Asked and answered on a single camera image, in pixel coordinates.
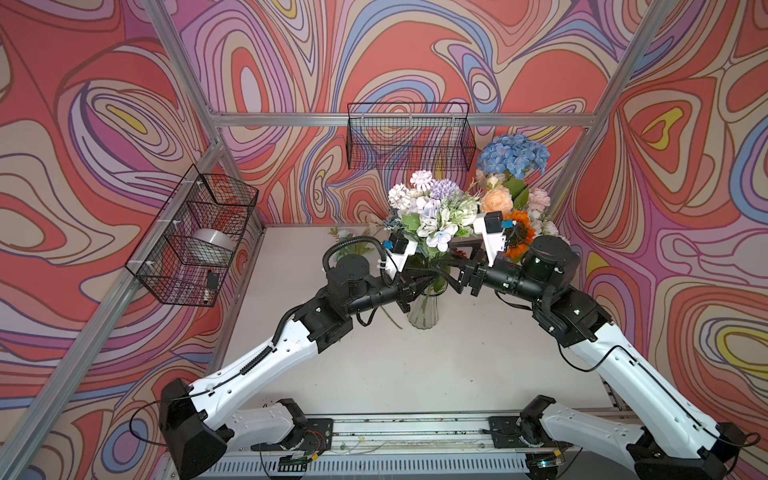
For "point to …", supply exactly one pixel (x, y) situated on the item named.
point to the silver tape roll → (209, 245)
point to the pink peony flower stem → (538, 199)
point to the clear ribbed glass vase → (424, 310)
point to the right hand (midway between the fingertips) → (440, 262)
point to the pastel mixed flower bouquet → (542, 224)
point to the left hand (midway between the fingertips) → (438, 275)
